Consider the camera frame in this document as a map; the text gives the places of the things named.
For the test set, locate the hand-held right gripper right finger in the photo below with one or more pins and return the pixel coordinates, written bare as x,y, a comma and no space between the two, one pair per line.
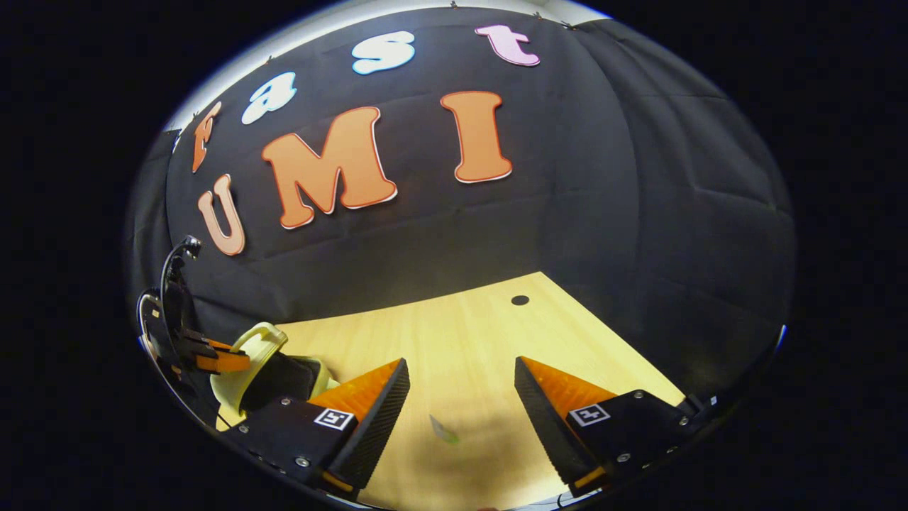
543,419

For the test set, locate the grey green gradient tube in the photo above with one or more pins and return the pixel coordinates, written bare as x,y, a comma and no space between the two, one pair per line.
443,429

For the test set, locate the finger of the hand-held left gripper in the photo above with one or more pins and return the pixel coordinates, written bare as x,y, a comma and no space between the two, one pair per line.
206,342
223,363

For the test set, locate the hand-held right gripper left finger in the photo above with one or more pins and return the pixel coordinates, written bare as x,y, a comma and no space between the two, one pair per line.
379,426

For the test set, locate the pale yellow suitcase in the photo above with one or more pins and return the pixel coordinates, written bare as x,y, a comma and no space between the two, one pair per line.
230,387

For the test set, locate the black table edge clamp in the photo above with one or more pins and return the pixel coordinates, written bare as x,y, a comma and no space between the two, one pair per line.
699,406

